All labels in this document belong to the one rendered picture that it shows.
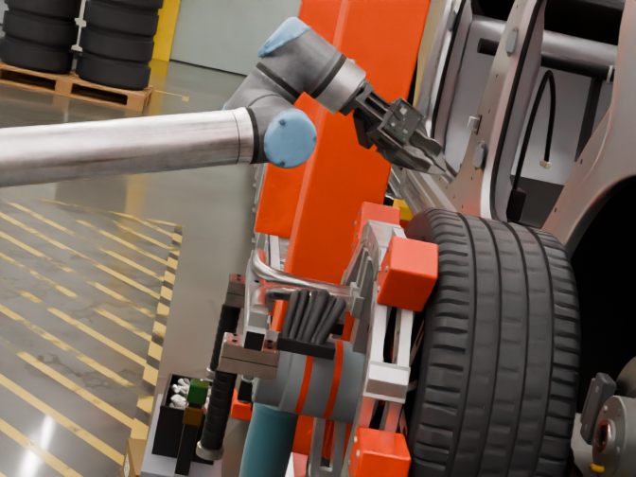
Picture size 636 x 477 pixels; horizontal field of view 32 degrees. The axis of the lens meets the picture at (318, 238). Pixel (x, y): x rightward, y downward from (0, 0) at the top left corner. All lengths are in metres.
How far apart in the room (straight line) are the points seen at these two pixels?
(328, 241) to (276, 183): 1.94
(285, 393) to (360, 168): 0.58
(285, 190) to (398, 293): 2.56
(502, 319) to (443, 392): 0.15
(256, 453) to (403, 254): 0.59
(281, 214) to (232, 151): 2.55
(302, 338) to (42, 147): 0.48
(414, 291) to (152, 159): 0.44
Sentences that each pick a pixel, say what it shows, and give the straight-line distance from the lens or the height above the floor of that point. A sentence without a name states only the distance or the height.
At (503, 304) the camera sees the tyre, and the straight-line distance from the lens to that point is 1.74.
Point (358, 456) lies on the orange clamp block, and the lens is 1.66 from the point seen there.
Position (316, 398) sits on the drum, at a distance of 1.92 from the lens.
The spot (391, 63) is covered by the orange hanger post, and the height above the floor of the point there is 1.38.
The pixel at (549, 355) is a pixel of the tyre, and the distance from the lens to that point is 1.74.
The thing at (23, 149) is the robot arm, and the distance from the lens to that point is 1.66.
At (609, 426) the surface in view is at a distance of 2.05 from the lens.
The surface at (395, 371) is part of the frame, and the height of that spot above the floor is 0.98.
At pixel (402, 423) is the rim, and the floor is 0.83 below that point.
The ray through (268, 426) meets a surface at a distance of 2.09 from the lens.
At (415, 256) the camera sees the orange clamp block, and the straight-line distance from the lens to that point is 1.70.
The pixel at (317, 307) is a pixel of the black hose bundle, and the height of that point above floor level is 1.03.
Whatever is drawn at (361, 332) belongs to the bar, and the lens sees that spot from 1.93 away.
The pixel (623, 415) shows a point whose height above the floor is 0.91.
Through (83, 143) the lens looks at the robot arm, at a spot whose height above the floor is 1.21.
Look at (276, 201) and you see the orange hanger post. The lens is 4.26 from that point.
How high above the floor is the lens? 1.53
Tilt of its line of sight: 13 degrees down
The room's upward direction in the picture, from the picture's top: 13 degrees clockwise
